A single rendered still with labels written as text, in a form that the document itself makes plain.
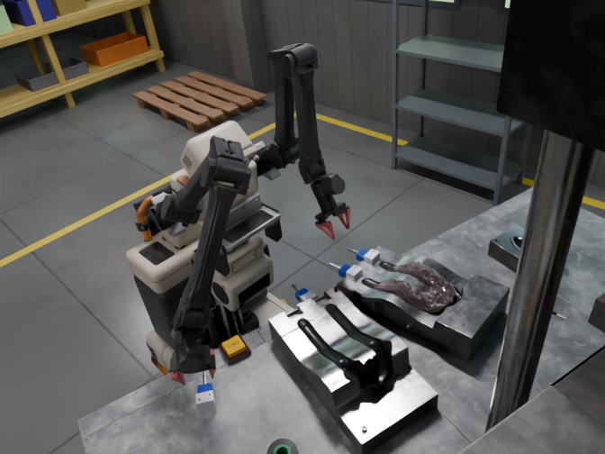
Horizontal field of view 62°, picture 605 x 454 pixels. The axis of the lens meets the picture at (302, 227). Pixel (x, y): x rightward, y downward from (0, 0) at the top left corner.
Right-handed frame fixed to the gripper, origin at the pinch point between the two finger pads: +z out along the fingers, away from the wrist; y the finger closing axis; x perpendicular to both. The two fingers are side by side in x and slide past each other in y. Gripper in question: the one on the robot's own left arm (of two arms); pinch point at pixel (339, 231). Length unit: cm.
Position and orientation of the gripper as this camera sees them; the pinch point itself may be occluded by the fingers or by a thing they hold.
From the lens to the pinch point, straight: 178.8
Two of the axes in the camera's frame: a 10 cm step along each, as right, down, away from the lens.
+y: 7.0, -4.8, 5.3
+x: -5.8, 0.4, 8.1
